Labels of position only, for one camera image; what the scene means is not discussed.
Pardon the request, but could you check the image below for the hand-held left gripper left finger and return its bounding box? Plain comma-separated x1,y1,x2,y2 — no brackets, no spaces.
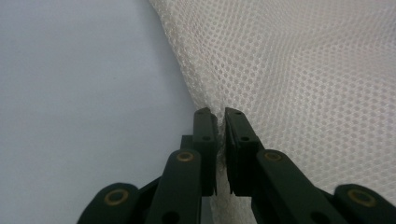
180,106,219,197

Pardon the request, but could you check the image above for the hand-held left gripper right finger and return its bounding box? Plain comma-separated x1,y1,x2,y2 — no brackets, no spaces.
224,106,265,198

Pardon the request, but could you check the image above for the cream mesh cloth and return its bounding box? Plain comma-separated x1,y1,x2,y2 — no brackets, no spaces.
148,0,396,224

